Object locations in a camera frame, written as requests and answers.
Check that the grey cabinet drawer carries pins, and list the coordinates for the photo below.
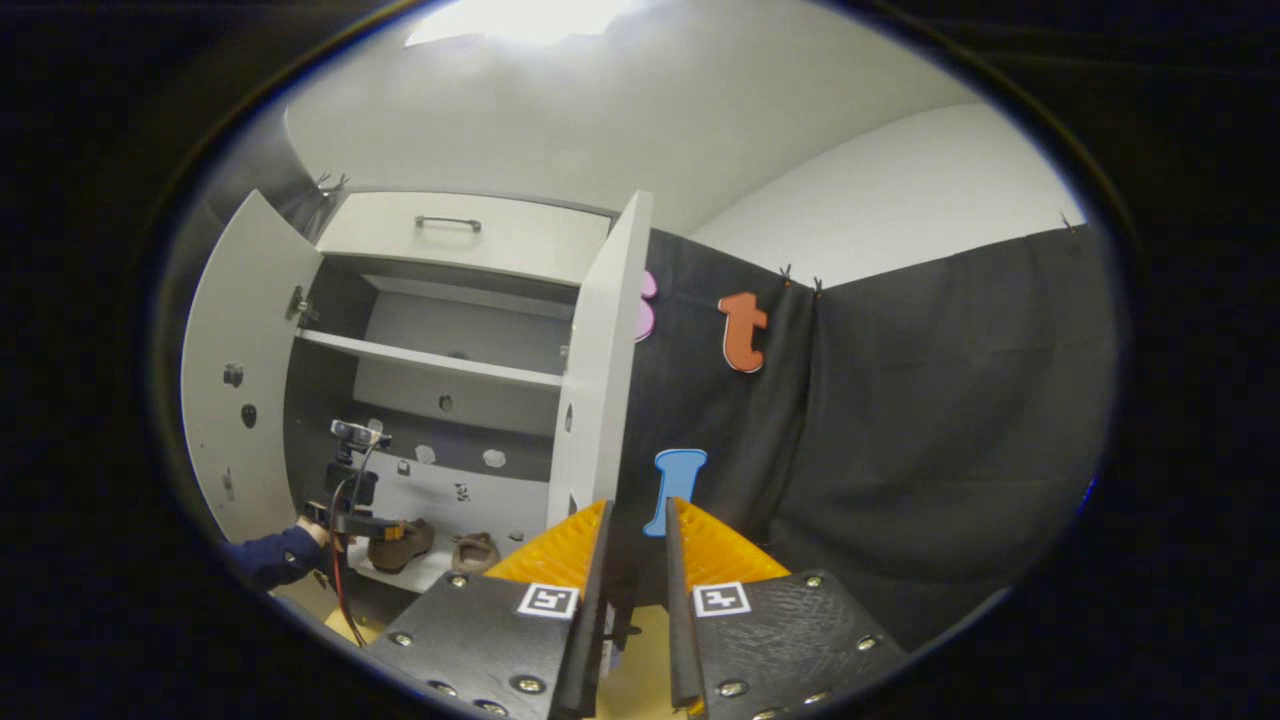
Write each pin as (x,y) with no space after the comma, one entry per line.
(530,240)

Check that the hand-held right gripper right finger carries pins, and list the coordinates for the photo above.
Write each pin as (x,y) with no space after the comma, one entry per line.
(790,630)

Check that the grey shoe cabinet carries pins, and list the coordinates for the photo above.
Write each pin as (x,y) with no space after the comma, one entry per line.
(470,340)

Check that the grey cabinet door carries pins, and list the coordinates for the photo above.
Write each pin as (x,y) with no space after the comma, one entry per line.
(600,350)
(250,330)

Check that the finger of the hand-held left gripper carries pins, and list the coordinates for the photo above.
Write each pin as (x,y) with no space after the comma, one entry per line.
(375,526)

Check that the grey cabinet shelf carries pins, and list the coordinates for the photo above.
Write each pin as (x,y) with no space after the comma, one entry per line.
(430,358)

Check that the brown fuzzy shoe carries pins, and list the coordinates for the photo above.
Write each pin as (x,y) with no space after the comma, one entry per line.
(475,552)
(400,547)

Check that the black backdrop cloth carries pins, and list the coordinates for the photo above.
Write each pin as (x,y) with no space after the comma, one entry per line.
(950,400)

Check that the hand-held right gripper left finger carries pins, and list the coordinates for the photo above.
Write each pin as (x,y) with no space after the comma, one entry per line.
(500,630)

